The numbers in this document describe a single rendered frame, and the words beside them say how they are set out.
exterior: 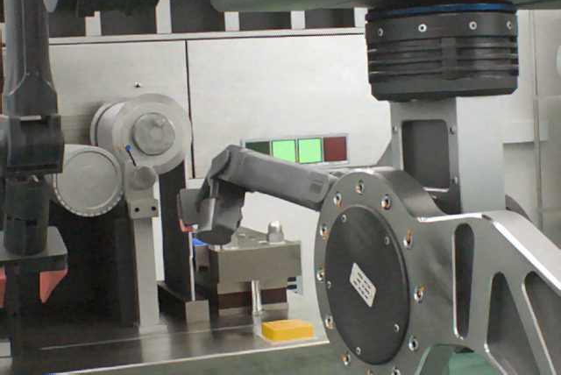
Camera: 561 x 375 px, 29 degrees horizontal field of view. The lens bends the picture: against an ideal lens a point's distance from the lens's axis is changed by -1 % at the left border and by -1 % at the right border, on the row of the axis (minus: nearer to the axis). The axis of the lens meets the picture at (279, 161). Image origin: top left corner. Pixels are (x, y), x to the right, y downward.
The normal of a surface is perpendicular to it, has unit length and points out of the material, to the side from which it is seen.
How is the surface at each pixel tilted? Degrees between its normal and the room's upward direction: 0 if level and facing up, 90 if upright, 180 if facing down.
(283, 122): 90
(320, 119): 90
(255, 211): 90
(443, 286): 90
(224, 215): 72
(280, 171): 64
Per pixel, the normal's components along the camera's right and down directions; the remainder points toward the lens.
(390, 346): -0.90, 0.07
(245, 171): -0.77, -0.26
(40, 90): 0.43, 0.09
